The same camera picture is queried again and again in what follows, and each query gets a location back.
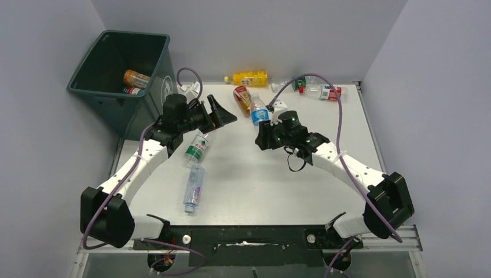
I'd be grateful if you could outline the aluminium frame rail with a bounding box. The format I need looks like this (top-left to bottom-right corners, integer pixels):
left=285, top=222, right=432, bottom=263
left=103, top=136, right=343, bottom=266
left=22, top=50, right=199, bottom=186
left=70, top=225, right=427, bottom=277

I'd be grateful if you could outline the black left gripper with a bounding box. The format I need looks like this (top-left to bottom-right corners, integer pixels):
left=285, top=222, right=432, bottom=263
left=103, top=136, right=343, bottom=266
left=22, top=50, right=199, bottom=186
left=178, top=96, right=236, bottom=134

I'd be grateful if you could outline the yellow juice bottle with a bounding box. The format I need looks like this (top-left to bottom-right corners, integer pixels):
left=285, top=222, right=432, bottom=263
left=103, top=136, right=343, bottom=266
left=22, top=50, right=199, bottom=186
left=224, top=71, right=269, bottom=87

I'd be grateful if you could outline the red gold tea bottle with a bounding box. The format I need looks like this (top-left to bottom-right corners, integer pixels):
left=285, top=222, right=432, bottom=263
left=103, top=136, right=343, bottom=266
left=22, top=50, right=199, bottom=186
left=233, top=86, right=251, bottom=117

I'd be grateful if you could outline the green cap water bottle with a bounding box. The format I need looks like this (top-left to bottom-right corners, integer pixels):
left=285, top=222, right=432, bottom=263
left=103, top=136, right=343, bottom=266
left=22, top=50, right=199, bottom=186
left=184, top=132, right=210, bottom=165

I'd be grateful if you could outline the clear bottle green label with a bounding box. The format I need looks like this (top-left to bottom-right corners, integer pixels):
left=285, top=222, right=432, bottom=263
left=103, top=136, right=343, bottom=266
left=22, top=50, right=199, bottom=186
left=269, top=76, right=319, bottom=94

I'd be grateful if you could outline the clear bottle red white label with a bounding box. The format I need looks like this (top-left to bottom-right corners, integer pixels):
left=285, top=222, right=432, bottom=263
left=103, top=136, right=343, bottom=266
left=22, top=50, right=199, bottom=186
left=122, top=87, right=144, bottom=96

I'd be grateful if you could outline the orange drink bottle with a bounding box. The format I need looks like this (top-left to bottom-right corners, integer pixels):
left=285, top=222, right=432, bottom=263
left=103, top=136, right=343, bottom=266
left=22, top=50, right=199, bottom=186
left=123, top=69, right=151, bottom=89

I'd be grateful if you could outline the dark green plastic bin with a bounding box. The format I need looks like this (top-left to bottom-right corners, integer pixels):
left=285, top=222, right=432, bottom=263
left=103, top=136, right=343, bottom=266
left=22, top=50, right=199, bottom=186
left=67, top=30, right=178, bottom=140

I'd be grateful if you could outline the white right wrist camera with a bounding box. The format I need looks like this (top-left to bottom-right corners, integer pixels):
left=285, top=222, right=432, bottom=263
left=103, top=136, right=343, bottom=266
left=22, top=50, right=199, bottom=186
left=271, top=100, right=288, bottom=125

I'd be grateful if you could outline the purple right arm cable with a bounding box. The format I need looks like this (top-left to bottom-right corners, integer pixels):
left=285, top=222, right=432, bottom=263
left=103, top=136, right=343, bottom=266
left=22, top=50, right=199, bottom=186
left=266, top=72, right=404, bottom=278

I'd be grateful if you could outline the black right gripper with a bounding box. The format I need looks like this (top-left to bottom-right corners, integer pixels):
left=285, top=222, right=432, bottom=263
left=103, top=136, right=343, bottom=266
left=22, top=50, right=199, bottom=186
left=257, top=119, right=294, bottom=151

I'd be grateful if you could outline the purple label Ganten bottle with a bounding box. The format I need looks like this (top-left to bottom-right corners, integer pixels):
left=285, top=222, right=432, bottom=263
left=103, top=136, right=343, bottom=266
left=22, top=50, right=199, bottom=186
left=183, top=165, right=206, bottom=214

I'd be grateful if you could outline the clear bottle blue label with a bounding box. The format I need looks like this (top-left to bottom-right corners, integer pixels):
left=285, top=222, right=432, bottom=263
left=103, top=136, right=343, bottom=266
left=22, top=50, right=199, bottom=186
left=250, top=93, right=270, bottom=126

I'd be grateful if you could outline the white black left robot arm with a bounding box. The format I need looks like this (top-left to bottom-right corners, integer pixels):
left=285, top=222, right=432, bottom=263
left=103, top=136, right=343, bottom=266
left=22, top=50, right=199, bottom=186
left=80, top=94, right=237, bottom=250

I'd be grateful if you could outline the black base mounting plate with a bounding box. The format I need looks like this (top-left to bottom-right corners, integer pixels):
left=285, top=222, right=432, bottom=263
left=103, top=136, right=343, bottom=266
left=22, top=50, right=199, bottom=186
left=133, top=221, right=364, bottom=272

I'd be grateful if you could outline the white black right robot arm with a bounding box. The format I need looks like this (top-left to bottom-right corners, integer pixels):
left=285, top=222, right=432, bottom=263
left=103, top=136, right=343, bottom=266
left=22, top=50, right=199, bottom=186
left=255, top=111, right=415, bottom=247

